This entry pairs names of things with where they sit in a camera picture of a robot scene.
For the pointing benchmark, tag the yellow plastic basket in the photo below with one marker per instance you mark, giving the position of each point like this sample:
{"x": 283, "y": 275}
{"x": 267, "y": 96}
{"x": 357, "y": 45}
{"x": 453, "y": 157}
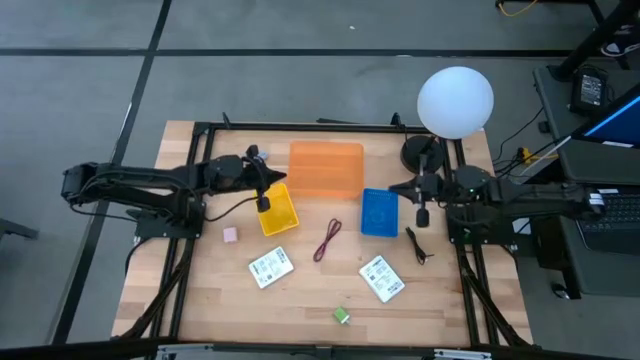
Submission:
{"x": 280, "y": 215}

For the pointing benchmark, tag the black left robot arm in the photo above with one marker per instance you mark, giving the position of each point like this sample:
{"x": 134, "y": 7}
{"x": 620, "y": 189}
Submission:
{"x": 150, "y": 175}

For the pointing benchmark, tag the white card reader box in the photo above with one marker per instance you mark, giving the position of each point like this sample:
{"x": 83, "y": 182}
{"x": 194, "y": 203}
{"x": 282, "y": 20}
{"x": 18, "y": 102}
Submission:
{"x": 271, "y": 267}
{"x": 382, "y": 279}

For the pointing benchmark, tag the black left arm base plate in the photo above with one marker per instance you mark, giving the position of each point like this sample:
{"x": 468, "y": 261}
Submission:
{"x": 165, "y": 227}

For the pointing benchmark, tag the dark grey floor object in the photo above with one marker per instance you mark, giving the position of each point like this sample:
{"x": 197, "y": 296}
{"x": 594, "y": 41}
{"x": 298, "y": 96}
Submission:
{"x": 15, "y": 227}

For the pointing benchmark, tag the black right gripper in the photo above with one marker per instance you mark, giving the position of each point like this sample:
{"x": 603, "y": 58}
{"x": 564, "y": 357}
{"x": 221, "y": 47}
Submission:
{"x": 427, "y": 189}

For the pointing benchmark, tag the black power adapter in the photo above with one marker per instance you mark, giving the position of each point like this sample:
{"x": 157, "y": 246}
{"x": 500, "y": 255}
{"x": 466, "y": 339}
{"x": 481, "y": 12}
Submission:
{"x": 590, "y": 90}

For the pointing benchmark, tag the orange translucent plastic bin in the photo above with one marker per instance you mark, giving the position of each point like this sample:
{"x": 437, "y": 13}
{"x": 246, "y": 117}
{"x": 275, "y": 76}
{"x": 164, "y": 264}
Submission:
{"x": 325, "y": 167}

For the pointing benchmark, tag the long black crossbar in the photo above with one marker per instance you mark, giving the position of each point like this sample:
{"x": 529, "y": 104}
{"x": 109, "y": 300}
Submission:
{"x": 75, "y": 350}

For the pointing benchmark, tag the green usb wall charger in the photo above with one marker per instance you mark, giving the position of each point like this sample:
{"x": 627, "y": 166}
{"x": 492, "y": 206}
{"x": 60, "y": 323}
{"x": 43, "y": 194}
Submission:
{"x": 341, "y": 314}

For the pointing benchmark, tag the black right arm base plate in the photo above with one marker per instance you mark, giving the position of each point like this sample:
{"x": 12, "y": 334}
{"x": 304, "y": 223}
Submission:
{"x": 480, "y": 232}

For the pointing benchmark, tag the black round lamp base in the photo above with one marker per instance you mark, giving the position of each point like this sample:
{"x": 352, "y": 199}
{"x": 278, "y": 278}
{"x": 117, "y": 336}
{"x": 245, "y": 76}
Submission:
{"x": 412, "y": 157}

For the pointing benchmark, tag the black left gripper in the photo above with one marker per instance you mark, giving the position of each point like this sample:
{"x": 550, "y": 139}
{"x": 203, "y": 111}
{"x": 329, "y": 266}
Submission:
{"x": 255, "y": 175}

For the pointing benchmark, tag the black aluminium table frame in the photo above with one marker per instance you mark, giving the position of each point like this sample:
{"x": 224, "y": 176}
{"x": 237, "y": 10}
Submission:
{"x": 325, "y": 127}

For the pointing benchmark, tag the white paper sheet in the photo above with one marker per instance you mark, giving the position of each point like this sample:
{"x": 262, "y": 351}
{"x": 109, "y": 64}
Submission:
{"x": 521, "y": 226}

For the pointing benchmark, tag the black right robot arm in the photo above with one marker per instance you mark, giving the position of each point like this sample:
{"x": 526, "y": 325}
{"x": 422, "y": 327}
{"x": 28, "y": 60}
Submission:
{"x": 525, "y": 192}

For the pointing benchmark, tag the black laptop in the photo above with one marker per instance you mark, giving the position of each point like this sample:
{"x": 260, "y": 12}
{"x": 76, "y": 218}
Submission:
{"x": 620, "y": 215}

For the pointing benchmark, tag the blue plastic basket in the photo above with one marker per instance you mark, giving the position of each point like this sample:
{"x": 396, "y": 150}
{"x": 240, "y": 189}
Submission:
{"x": 380, "y": 212}

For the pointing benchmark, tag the silver metal bracket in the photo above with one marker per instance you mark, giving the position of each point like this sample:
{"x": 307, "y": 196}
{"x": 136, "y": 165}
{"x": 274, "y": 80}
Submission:
{"x": 185, "y": 351}
{"x": 462, "y": 355}

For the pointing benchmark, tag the black desk caster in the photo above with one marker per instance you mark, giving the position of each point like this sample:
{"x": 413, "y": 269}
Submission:
{"x": 560, "y": 291}

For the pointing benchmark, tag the small silver usb adapter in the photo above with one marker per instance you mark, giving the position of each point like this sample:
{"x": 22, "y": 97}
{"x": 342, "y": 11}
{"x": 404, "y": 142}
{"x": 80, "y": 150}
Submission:
{"x": 265, "y": 156}

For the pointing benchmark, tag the black diagonal stand leg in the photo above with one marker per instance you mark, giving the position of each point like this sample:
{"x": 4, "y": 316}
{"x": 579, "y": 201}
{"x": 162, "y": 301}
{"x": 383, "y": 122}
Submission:
{"x": 590, "y": 45}

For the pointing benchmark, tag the pink cube charger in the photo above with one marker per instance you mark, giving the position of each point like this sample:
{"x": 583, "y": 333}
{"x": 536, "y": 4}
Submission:
{"x": 230, "y": 235}

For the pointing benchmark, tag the person's shoe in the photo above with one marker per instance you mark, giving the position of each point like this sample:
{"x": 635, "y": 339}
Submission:
{"x": 615, "y": 50}

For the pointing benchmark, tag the white globe lamp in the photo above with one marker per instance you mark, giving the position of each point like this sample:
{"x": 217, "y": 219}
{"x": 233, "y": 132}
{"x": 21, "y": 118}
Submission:
{"x": 455, "y": 102}

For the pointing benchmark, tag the black computer monitor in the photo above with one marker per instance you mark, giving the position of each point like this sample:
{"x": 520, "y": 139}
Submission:
{"x": 620, "y": 125}

